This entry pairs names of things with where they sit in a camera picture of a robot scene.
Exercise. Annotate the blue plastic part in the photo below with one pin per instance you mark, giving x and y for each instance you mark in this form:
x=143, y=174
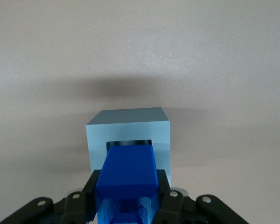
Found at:
x=128, y=168

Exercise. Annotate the gray square base block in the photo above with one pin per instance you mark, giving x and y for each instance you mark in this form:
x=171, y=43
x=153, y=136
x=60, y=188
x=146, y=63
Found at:
x=130, y=126

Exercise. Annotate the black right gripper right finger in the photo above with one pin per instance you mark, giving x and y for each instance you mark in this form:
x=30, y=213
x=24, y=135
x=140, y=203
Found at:
x=172, y=205

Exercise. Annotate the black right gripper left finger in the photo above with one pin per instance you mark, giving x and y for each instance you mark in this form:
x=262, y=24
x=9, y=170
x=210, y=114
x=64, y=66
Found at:
x=77, y=203

